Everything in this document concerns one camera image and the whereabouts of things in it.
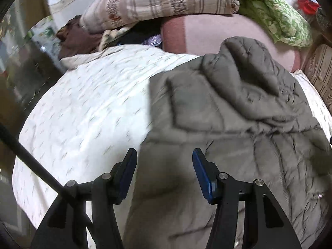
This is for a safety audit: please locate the olive quilted hooded jacket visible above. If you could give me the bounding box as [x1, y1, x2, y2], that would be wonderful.
[123, 37, 331, 248]

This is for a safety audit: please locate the white leaf-print duvet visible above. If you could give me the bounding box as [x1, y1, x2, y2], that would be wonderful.
[12, 44, 332, 249]

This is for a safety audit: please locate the wooden glass door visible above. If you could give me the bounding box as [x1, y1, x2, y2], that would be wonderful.
[1, 0, 65, 126]

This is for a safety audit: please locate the brown crumpled garment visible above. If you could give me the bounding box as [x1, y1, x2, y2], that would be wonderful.
[56, 15, 103, 59]

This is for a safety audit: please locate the floral pillow by door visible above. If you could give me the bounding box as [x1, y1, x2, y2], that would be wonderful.
[27, 16, 63, 70]

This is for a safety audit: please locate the cream leaf-print cloth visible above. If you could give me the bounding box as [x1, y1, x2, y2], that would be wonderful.
[98, 26, 131, 52]

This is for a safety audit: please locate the green white patterned blanket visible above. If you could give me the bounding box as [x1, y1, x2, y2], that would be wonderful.
[238, 0, 313, 48]

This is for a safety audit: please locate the pink bed blanket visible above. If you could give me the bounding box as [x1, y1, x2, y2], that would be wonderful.
[161, 14, 301, 72]

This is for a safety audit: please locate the purple plastic bag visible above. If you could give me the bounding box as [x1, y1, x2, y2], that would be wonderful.
[142, 34, 163, 48]

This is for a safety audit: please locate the red cloth item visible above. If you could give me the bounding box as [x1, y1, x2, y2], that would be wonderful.
[297, 0, 320, 15]

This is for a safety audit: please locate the striped floral folded quilt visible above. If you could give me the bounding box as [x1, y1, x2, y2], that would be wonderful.
[79, 0, 240, 34]

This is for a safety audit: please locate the black cable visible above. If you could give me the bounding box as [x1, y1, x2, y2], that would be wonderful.
[0, 124, 94, 234]

